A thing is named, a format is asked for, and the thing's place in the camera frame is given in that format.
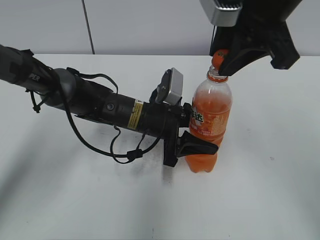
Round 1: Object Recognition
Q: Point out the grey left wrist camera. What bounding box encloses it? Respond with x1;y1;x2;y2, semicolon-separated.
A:
155;67;183;106

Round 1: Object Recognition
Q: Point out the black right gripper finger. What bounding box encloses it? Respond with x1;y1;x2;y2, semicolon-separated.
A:
218;37;270;76
209;26;236;57

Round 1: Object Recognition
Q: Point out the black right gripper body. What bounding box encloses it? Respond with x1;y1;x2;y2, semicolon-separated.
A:
238;0;301;70

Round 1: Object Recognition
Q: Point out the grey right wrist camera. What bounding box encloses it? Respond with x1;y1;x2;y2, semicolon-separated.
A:
199;0;243;28

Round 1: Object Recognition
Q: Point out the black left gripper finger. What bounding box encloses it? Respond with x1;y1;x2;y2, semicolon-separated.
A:
180;102;193;128
176;130;219;158

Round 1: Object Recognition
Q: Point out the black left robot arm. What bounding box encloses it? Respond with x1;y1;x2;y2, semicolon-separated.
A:
0;46;218;167

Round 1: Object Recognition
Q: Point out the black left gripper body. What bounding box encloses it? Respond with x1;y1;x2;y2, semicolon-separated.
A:
142;101;184;167

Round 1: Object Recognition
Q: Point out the orange bottle cap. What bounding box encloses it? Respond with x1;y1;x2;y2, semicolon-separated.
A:
211;49;229;70

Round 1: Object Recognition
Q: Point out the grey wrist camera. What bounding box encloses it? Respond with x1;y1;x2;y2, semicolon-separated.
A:
199;0;243;28
155;67;183;106

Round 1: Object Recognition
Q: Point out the orange soda plastic bottle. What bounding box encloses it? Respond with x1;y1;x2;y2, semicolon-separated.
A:
185;64;234;174

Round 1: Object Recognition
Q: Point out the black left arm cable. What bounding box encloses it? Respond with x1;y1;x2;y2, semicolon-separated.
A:
29;66;161;165

